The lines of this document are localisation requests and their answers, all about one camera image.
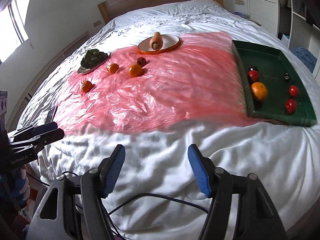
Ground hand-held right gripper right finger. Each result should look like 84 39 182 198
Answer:
187 144 288 240

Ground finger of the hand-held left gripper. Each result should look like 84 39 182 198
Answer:
10 128 65 153
7 121 58 141

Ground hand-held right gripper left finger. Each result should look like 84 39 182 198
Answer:
30 144 126 240

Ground green rectangular tray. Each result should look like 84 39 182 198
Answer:
231 39 317 127

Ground person's left hand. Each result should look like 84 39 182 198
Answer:
0 165 32 202

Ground black smartphone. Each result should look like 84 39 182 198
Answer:
45 106 58 124

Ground bed with white sheet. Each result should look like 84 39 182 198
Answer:
6 0 320 240

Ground grey patterned plate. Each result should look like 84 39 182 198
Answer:
77 52 110 75

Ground pink plastic sheet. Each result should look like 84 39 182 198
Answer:
54 31 275 133

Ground dark green leafy vegetable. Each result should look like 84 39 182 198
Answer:
80 49 107 68

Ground window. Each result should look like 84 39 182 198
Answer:
0 0 33 63

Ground orange rimmed white plate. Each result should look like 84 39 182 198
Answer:
137 34 181 55

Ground carrot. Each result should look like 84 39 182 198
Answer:
149 32 163 50

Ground blue cloth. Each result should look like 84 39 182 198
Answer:
293 47 318 73

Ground white wardrobe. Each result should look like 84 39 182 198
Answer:
245 0 320 80

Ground hanging clothes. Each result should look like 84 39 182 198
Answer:
280 0 320 28

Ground black cable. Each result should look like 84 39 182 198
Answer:
107 192 209 240

